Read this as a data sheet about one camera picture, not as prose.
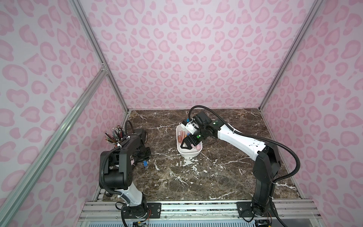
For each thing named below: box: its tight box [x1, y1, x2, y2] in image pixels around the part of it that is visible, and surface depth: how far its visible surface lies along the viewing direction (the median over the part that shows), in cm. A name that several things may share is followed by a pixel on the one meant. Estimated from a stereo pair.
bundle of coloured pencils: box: [104, 124, 129, 147], surface depth 87 cm
